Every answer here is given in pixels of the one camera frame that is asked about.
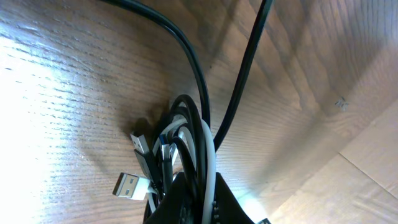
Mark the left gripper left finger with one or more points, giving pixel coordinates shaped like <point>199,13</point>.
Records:
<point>177,206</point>

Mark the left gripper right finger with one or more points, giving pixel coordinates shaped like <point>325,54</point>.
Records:
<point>226,209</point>

